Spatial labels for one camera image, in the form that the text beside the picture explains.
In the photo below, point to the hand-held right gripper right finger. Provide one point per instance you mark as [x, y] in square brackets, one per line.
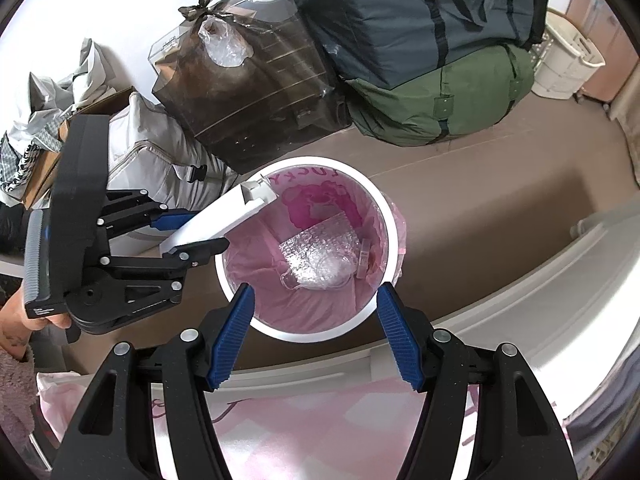
[402, 345]

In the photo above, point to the light grey buckled storage bag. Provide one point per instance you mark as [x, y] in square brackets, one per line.
[150, 160]

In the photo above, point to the white laundry basket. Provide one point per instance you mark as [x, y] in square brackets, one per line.
[565, 65]

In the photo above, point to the houndstooth patterned cloth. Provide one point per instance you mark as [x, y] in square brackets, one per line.
[20, 160]

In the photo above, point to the white bed frame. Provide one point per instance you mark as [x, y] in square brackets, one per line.
[500, 320]

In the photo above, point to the pink checkered mat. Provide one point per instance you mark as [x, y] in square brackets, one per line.
[310, 425]

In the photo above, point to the dark translucent tied bag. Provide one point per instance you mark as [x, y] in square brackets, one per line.
[250, 100]

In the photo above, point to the white round trash bin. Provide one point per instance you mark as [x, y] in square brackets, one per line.
[300, 336]

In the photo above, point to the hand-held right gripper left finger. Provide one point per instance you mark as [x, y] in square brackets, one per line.
[227, 345]

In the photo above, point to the pink wheeled cabinet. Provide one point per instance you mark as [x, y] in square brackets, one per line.
[605, 60]

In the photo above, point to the grey plastic mailer bags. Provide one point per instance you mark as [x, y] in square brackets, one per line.
[85, 70]

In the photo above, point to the pink trash bag liner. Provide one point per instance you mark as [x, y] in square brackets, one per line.
[280, 295]

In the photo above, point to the person's left hand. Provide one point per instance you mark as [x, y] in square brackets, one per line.
[20, 325]

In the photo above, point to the crumpled clear plastic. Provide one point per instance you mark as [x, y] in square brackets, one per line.
[225, 42]

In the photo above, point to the grey-blue storage bag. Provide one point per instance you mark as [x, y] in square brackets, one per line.
[400, 20]

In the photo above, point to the brown cardboard box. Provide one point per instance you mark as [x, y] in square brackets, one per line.
[42, 175]

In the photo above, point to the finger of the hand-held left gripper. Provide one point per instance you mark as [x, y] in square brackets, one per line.
[150, 270]
[172, 219]

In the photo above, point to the green storage bag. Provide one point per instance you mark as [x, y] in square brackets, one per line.
[425, 105]

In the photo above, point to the clear bubble wrap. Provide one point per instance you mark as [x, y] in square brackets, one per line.
[315, 255]

